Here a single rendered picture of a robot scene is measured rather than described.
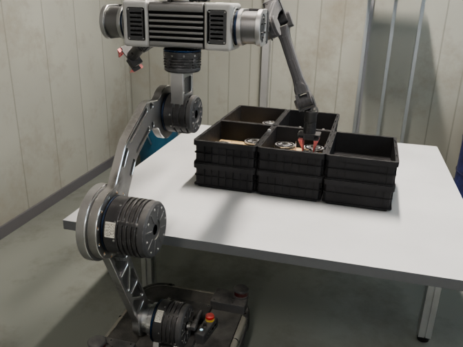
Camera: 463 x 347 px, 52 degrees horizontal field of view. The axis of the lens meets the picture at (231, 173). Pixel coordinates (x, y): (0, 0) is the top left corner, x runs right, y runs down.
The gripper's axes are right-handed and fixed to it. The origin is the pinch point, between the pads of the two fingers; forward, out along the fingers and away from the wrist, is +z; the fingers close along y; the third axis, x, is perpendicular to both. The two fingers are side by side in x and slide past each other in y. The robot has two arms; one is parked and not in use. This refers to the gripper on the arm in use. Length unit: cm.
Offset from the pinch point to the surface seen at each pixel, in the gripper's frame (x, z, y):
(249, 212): 39.3, 16.1, 17.7
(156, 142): -156, 59, 156
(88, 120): -129, 35, 205
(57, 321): 53, 84, 113
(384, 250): 54, 17, -37
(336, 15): -218, -50, 11
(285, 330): 22, 87, 2
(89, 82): -135, 4, 204
